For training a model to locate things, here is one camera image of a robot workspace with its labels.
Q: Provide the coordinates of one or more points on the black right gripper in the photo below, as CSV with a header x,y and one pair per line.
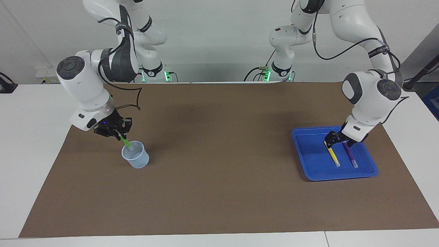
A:
x,y
113,125

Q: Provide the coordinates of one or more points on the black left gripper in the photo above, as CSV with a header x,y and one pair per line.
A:
x,y
343,136

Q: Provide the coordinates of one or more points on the green marker pen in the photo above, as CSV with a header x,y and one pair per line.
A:
x,y
127,144

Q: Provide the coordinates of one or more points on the yellow marker pen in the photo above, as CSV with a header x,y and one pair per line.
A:
x,y
334,157

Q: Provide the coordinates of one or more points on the purple marker pen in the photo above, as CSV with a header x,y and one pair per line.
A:
x,y
351,157

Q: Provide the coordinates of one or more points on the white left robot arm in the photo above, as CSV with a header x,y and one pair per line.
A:
x,y
370,99

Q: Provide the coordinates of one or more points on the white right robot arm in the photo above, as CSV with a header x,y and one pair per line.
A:
x,y
85,85

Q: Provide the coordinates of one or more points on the translucent plastic cup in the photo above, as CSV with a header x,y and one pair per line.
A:
x,y
136,159

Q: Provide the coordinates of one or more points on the blue plastic tray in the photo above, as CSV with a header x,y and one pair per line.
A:
x,y
315,161

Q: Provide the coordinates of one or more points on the blue crate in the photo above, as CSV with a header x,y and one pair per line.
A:
x,y
432,103

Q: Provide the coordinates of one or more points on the black stand pole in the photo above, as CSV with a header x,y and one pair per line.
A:
x,y
420,73

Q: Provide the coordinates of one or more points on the brown table mat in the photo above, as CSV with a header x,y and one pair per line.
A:
x,y
219,192

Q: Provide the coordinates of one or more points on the black table clamp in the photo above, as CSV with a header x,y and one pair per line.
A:
x,y
6,87

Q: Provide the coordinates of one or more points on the white wall power strip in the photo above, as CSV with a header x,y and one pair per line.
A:
x,y
48,77

